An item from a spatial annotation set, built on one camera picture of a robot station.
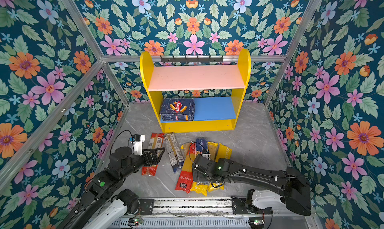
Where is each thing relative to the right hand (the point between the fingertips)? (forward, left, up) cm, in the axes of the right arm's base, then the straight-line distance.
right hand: (198, 175), depth 76 cm
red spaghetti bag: (+23, +29, -5) cm, 37 cm away
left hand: (+7, +17, +16) cm, 24 cm away
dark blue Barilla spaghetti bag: (+18, -1, -1) cm, 18 cm away
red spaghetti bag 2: (-1, +8, -4) cm, 9 cm away
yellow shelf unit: (+62, +2, -3) cm, 62 cm away
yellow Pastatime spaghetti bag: (-6, -1, -4) cm, 7 cm away
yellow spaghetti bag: (+16, -11, -6) cm, 20 cm away
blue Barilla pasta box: (+35, +13, +13) cm, 39 cm away
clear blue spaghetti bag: (+16, +15, -6) cm, 23 cm away
